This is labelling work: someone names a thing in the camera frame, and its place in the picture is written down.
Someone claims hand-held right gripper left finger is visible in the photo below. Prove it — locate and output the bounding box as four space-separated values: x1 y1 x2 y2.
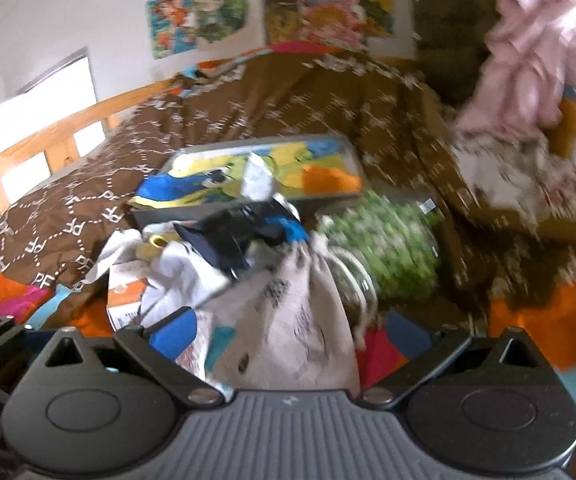
42 306 226 407

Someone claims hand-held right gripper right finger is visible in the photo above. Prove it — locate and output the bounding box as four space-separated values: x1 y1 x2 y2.
358 311 544 408

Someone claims red cloth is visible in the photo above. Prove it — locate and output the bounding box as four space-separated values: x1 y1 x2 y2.
355 326 411 392

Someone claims white cloth with orange label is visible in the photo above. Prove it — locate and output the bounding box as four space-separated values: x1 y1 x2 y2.
86 229 231 333

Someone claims green patterned cloth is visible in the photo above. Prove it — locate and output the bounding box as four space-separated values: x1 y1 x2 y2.
315 191 446 303

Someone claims dark navy cloth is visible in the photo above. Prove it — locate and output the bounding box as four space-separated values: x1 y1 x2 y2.
174 204 291 282

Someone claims beige printed cloth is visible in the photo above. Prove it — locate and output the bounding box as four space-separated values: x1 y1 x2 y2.
212 237 369 397

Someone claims bright blue cloth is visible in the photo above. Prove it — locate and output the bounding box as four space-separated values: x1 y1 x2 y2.
262 214 311 247

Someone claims grey storage box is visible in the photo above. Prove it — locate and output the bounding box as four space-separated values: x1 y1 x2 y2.
132 134 369 228

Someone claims yellow green cartoon cloth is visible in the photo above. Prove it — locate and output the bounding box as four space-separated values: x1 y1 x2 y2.
135 140 361 207

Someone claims floral bed sheet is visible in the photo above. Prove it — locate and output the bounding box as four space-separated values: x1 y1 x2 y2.
445 127 576 246

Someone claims brown printed patchwork blanket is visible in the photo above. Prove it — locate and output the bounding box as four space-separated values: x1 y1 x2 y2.
0 42 576 413

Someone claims pink ruffled garment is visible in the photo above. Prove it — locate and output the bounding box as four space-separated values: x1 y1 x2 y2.
455 0 576 143

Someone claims olive puffer jacket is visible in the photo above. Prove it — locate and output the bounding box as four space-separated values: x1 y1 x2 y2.
410 0 511 106

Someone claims wooden bed rail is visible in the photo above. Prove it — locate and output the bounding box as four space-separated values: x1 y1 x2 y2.
0 77 179 213

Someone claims orange haired girl wall poster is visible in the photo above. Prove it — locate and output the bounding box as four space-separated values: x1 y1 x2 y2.
147 0 199 61

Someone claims pink girl wall poster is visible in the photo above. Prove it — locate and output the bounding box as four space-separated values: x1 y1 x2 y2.
298 0 371 47

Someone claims blonde figure wall poster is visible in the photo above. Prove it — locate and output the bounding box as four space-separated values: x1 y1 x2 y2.
190 0 249 52

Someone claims dark swirly wall poster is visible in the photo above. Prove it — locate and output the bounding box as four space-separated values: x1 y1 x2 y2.
263 0 329 45

